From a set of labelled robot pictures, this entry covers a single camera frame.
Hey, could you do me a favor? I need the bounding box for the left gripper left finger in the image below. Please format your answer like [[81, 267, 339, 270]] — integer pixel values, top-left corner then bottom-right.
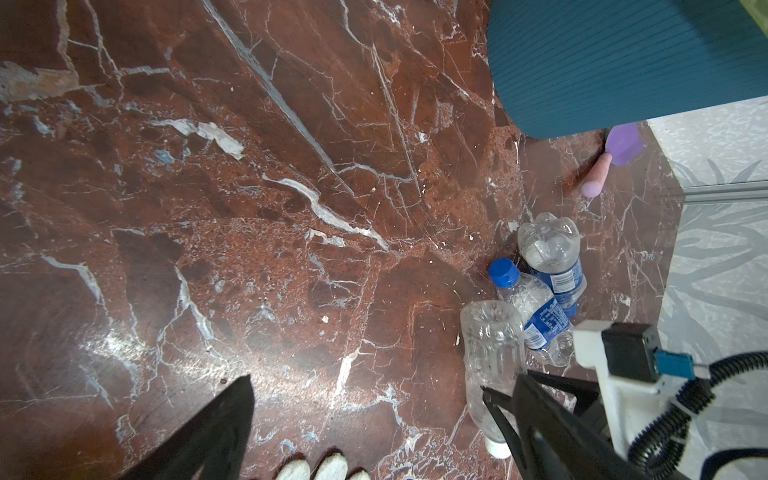
[[123, 375, 255, 479]]

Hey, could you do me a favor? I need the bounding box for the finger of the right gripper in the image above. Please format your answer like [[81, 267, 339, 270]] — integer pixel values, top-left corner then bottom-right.
[[482, 371, 600, 474]]

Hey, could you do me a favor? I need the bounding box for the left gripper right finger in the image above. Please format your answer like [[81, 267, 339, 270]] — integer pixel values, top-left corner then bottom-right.
[[512, 375, 643, 479]]

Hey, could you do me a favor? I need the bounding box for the crushed clear bottle blue label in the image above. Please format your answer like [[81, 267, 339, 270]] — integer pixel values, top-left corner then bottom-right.
[[489, 258, 574, 368]]

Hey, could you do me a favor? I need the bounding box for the clear ribbed bottle white cap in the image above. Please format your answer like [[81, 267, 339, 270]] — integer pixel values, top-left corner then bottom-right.
[[460, 300, 525, 459]]

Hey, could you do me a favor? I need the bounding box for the small clear bottle blue label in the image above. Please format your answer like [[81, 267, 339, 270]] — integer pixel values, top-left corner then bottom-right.
[[518, 212, 588, 318]]

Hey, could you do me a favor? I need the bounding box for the teal bin with yellow rim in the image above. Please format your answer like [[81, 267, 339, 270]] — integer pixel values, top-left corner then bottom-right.
[[487, 1, 767, 139]]

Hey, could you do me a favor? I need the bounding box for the yellow plastic bin liner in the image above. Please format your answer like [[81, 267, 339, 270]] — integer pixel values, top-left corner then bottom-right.
[[740, 0, 768, 35]]

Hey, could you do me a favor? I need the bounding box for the white knit glove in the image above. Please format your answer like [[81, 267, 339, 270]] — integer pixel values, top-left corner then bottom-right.
[[275, 453, 371, 480]]

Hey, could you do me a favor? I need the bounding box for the purple toy shovel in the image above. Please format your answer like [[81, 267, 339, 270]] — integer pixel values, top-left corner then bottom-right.
[[581, 123, 645, 198]]

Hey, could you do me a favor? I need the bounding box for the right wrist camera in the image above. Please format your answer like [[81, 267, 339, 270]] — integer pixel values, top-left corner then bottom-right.
[[573, 320, 701, 459]]

